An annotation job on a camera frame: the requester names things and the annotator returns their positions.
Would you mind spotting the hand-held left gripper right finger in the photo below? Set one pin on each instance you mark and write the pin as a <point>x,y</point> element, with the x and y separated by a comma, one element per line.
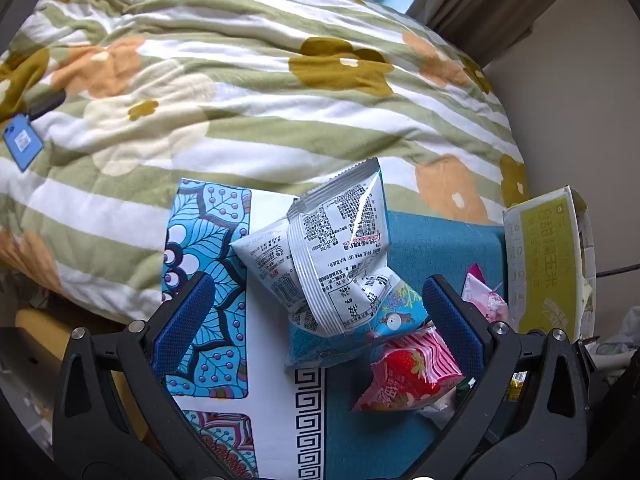
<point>452,322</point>

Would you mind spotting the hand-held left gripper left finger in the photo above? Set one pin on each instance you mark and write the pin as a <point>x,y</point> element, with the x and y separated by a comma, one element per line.
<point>182,322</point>

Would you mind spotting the pink striped strawberry snack bag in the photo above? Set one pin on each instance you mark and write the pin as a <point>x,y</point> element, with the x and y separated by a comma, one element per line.
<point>410,375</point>

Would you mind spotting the green cardboard box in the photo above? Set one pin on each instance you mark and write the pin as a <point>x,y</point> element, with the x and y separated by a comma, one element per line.
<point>545,270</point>

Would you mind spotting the light blue white snack bag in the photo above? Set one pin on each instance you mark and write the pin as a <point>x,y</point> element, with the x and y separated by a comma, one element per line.
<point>330,260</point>

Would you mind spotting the pink white snack bag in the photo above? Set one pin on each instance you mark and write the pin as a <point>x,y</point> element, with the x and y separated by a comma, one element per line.
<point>487,295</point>

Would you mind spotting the yellow snack bag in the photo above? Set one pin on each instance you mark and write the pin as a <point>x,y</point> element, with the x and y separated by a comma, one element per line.
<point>515,385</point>

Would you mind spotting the teal printed table cloth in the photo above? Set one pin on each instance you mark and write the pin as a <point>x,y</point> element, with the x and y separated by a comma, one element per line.
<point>270,400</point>

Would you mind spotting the black curved stand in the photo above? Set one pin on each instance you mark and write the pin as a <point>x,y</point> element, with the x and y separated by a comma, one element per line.
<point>610,273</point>

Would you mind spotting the grey cloth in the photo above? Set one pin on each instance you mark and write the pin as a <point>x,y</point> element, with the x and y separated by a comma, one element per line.
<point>617,335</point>

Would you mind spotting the blue card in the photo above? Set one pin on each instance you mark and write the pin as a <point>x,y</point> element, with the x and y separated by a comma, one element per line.
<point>21,142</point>

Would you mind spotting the floral striped blanket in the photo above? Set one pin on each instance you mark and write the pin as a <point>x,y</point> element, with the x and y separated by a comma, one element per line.
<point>240,85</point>

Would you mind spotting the small black object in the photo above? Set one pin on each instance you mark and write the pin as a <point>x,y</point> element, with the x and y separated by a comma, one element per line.
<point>47,105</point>

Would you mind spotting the brown curtain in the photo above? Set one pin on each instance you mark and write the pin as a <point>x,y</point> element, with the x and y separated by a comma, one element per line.
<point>495,5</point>

